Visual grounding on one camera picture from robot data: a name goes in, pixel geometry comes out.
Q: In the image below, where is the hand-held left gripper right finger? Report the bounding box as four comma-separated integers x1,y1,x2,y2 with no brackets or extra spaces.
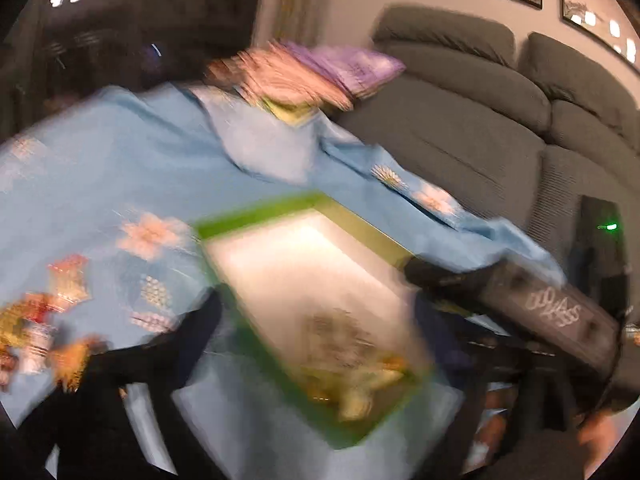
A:
411,292,582,477

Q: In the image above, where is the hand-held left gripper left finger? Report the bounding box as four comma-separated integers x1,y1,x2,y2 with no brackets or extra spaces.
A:
20,290,225,480

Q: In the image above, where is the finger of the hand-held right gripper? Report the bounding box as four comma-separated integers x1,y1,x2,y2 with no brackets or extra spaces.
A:
403,256,502,305

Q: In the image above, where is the orange snack packet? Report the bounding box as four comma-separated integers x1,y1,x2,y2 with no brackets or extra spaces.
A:
50,335,108,393

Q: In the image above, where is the pile of snack packets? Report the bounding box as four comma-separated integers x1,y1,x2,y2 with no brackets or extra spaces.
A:
300,307,418,423

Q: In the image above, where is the red and gold snack packet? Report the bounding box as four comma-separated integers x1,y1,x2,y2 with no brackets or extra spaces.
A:
47,254,93,311

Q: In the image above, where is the white and red snack packet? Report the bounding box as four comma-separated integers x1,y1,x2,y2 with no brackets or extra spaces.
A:
17,322,58,376

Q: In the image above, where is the green cardboard box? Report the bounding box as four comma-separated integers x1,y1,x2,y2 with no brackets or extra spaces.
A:
194,191,437,452

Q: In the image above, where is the yellow and red snack packet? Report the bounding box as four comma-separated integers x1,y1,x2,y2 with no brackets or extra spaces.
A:
0,292,53,351

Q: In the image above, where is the person's right hand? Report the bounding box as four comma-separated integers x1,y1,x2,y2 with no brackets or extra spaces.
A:
575,409,622,467

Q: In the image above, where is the grey sofa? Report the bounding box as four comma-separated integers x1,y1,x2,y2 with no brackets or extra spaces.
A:
332,5,640,281

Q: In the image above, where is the light blue floral cloth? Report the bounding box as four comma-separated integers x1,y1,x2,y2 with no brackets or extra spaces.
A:
0,84,568,480

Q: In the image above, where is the yellow-green folded cloth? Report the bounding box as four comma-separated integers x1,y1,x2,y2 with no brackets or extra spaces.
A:
262,97,321,126

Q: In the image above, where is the purple folded cloth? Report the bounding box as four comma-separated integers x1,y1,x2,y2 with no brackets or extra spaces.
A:
282,40,407,96

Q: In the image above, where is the pink folded cloth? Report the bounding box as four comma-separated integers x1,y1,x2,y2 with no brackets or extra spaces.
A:
207,42,356,111

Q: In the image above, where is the dark window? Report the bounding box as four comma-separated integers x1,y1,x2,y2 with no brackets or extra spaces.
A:
0,0,271,126

